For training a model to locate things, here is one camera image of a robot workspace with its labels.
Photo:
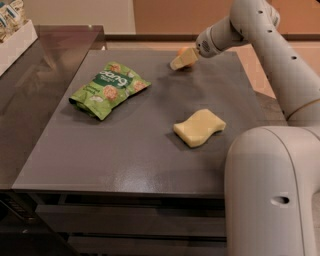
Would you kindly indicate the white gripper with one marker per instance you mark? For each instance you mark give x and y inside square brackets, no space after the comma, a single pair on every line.
[204,44]

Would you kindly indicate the orange fruit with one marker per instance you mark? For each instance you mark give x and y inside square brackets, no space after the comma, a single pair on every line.
[187,56]

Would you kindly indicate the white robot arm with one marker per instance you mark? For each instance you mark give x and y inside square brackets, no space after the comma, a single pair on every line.
[271,172]

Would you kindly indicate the yellow wavy sponge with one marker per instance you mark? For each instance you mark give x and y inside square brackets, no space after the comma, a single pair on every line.
[199,127]

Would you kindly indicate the green snack bag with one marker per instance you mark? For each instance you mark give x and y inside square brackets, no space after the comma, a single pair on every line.
[108,89]

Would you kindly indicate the grey drawer cabinet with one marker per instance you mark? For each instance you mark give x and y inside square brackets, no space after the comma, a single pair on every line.
[128,185]

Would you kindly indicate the dark glossy side table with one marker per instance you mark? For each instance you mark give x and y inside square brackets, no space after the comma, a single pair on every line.
[30,91]

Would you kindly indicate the white box with snacks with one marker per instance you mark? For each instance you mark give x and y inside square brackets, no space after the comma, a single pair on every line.
[17,33]

